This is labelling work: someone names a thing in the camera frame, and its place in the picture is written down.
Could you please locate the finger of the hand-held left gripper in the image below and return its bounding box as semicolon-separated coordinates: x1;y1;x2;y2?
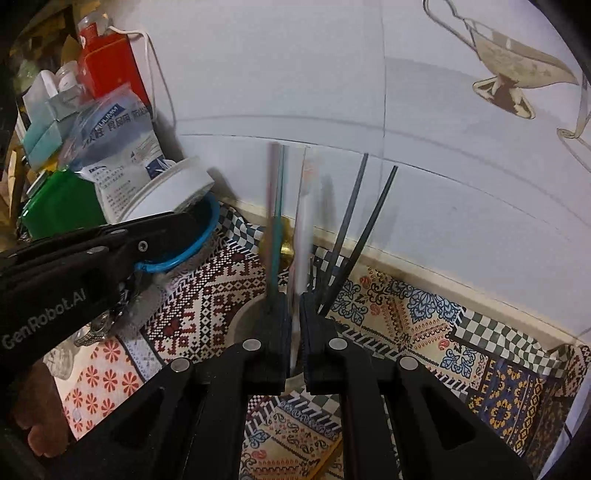
0;210;206;278

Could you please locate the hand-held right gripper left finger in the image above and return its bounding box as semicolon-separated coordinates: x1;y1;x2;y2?
46;294;293;480

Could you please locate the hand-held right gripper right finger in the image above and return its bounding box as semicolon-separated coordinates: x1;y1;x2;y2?
299;292;536;480

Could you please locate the white utensil cup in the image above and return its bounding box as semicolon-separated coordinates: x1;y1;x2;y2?
232;298;308;395

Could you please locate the teal handled utensil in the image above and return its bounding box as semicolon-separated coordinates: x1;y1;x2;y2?
263;142;289;301

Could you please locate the black chopstick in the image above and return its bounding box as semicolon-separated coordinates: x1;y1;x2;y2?
323;154;369;305
320;166;399;318

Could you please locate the person's left hand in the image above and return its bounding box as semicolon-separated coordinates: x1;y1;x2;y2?
9;364;70;457

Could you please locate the blue plastic bowl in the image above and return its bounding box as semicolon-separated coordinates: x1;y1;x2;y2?
134;193;221;278

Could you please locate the green box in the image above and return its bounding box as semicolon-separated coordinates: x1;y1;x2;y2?
19;170;108;241

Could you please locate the patterned tablecloth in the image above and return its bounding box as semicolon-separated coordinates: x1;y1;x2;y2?
60;203;591;480

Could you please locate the printed plastic bag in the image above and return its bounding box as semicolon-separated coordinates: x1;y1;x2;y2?
59;87;178;224

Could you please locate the teal white carton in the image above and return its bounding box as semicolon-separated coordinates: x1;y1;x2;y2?
22;71;81;171

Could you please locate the red box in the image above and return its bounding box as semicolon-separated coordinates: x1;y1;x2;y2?
76;31;154;116

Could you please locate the small white bottle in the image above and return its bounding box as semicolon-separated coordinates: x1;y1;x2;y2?
54;61;83;93

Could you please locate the white cable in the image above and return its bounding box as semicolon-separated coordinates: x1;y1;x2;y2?
105;25;177;132

